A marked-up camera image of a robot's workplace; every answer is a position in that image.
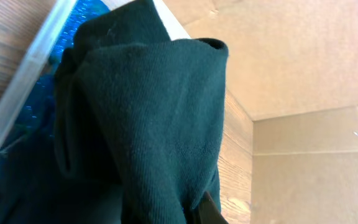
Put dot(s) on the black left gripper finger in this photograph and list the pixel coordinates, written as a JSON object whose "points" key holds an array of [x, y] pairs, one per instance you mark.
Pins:
{"points": [[207, 212]]}

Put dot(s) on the black shirt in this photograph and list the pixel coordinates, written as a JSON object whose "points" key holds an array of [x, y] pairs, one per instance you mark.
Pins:
{"points": [[135, 107]]}

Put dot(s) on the black pants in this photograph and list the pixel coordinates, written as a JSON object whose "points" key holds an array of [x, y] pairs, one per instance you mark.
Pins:
{"points": [[33, 189]]}

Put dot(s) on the sparkly blue garment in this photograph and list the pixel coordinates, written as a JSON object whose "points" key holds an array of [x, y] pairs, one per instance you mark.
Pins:
{"points": [[38, 110]]}

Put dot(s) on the clear plastic storage bin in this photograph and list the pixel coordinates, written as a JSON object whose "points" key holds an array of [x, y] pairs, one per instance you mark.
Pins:
{"points": [[28, 32]]}

